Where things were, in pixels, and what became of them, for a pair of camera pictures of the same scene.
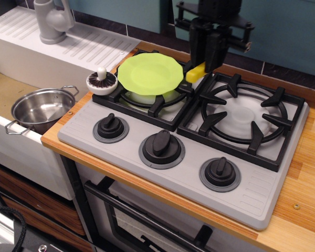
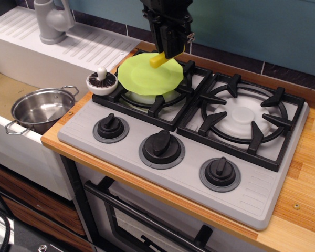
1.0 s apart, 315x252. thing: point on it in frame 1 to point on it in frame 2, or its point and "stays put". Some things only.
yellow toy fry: (196, 73) to (158, 60)
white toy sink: (20, 61) stays put
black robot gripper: (212, 51) to (176, 18)
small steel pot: (41, 109) stays put
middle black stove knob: (161, 150) stays put
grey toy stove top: (218, 179) stays put
